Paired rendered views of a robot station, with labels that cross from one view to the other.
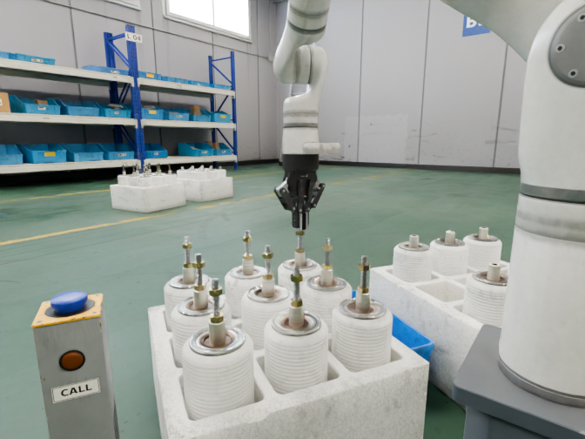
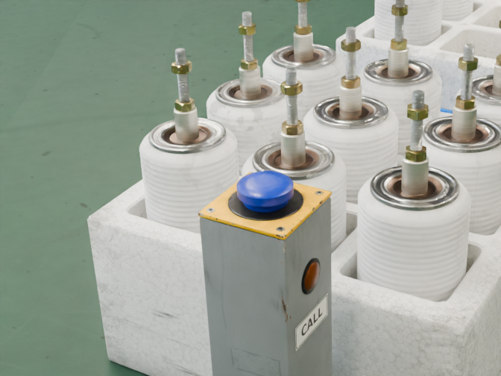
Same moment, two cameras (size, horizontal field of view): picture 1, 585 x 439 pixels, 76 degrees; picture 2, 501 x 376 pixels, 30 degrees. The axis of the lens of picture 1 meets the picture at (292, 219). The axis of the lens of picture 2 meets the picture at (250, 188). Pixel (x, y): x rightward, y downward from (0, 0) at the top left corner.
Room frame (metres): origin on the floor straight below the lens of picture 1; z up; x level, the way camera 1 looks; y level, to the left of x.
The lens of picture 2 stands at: (-0.05, 0.60, 0.64)
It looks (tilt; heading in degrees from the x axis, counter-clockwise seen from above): 29 degrees down; 327
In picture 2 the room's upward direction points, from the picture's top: 3 degrees counter-clockwise
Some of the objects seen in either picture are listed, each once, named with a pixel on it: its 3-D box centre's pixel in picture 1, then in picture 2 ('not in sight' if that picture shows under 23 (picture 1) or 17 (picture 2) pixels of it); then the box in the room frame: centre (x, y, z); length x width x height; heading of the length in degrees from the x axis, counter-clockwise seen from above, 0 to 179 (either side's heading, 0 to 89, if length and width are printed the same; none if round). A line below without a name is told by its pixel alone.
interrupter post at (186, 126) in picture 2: (189, 274); (186, 124); (0.68, 0.20, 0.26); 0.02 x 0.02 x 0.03
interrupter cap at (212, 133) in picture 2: (189, 281); (187, 136); (0.68, 0.20, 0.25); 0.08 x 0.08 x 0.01
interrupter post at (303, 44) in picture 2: (299, 259); (303, 46); (0.77, -0.02, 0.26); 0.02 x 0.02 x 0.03
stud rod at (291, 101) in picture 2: (199, 276); (291, 109); (0.57, 0.15, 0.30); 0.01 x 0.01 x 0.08
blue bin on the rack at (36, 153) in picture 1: (41, 153); not in sight; (4.40, 2.94, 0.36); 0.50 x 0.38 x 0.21; 54
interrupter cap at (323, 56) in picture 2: (299, 265); (303, 57); (0.77, -0.02, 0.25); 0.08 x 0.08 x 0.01
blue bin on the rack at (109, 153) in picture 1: (112, 151); not in sight; (5.11, 2.44, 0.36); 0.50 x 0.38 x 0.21; 54
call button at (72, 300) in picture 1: (70, 303); (265, 195); (0.43, 0.28, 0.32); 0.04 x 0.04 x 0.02
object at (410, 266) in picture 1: (411, 280); (407, 43); (0.91, -0.31, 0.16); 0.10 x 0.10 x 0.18
